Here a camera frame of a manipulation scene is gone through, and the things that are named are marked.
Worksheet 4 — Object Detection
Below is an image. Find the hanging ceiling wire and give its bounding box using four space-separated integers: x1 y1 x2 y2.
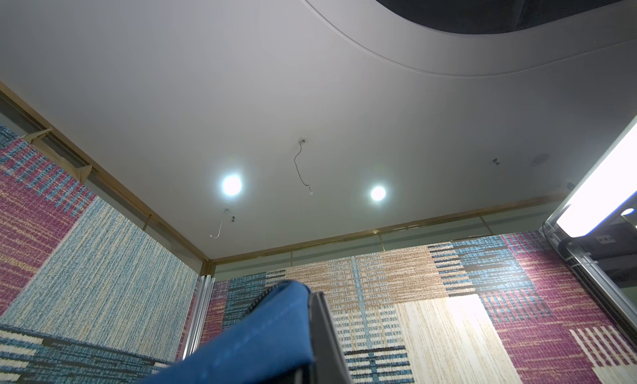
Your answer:
292 137 315 196
208 207 237 241

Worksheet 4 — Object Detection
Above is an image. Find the round ceiling light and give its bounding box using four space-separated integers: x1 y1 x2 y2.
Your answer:
370 185 387 203
220 173 243 198

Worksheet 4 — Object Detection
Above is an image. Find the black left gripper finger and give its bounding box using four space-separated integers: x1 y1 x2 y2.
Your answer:
308 292 353 384

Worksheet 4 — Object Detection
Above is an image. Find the long fluorescent ceiling lamp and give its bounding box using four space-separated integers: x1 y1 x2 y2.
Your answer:
557 120 636 238

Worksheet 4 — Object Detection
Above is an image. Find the blue zip jacket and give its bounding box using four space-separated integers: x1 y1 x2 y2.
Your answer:
144 281 315 383

